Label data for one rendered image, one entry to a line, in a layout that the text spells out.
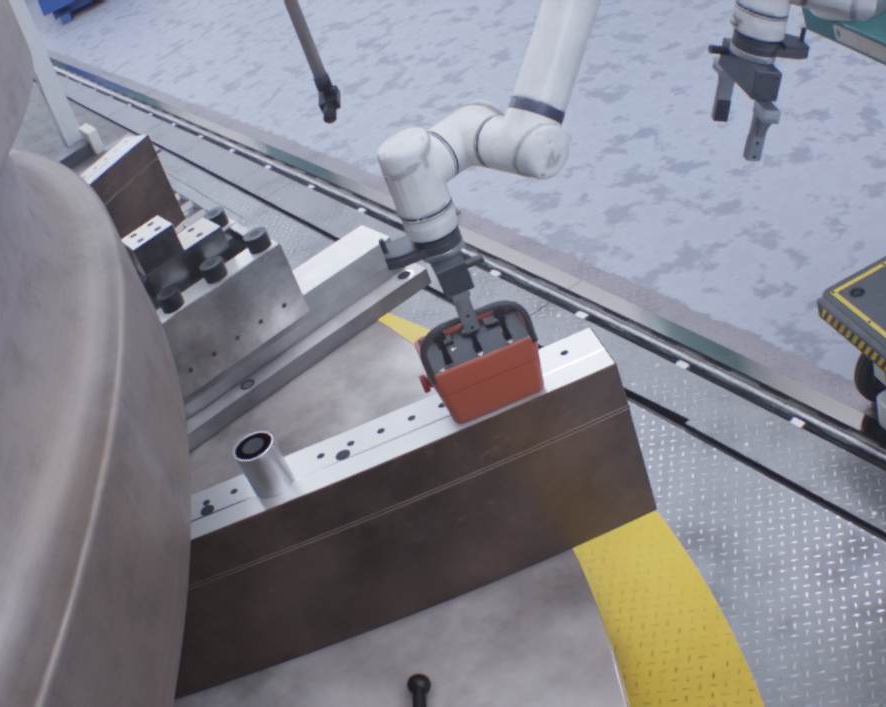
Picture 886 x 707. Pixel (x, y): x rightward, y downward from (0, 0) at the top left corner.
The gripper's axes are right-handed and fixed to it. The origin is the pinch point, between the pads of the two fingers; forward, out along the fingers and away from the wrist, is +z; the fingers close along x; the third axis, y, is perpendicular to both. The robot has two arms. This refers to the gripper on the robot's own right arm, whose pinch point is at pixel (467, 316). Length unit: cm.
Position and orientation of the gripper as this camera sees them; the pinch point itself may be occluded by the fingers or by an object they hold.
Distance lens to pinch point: 199.6
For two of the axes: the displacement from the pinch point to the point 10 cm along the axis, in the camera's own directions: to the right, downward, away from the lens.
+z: 3.1, 7.9, 5.3
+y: 9.2, -3.8, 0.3
